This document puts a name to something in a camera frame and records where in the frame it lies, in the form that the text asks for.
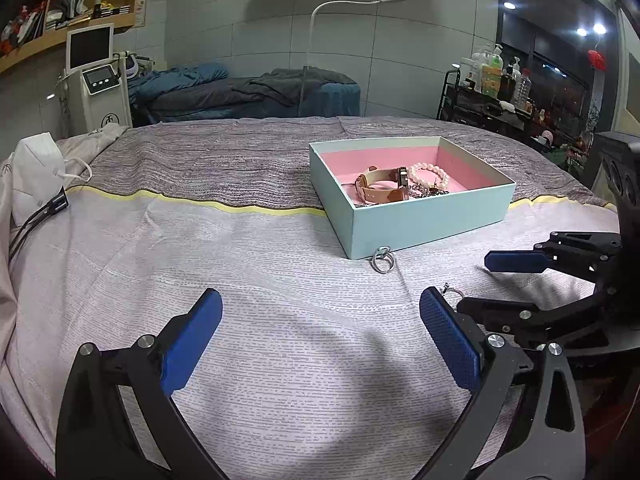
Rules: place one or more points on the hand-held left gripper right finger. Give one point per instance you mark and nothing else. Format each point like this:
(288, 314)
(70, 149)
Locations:
(447, 332)

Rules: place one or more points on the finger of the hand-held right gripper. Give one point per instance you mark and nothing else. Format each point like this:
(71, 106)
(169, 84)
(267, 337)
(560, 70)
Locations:
(500, 312)
(512, 261)

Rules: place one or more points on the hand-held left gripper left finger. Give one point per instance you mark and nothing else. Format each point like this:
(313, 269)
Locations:
(197, 332)

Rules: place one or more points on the teal box with pink lining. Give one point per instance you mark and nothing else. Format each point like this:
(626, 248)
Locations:
(430, 225)

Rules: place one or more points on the potted flowers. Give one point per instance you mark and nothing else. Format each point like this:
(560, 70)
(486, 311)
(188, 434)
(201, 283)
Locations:
(565, 152)

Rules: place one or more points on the red hanging ornament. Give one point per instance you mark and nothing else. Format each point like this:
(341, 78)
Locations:
(598, 57)

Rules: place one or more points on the black trolley cart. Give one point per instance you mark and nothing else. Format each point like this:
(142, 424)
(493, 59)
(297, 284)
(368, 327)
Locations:
(475, 105)

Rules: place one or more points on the purple grey woven blanket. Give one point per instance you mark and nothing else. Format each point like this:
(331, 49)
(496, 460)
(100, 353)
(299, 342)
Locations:
(215, 165)

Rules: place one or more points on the group of toiletry bottles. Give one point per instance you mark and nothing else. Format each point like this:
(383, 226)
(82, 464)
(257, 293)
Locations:
(492, 75)

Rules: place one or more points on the white face mask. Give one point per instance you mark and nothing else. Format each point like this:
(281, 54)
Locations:
(37, 175)

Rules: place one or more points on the massage bed with blue cover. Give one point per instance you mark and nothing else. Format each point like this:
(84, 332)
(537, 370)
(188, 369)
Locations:
(340, 102)

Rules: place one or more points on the dark blue duvet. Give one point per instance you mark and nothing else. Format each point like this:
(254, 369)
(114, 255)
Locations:
(180, 77)

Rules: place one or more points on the white beauty machine with screen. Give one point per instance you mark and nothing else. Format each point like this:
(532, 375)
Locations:
(100, 95)

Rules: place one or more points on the dark grey blanket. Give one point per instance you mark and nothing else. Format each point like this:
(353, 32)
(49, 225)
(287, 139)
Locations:
(295, 85)

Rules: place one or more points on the white floor lamp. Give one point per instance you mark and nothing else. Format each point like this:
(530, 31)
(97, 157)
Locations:
(312, 35)

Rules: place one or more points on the wooden wall cabinet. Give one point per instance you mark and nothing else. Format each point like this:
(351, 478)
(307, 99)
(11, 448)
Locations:
(75, 25)

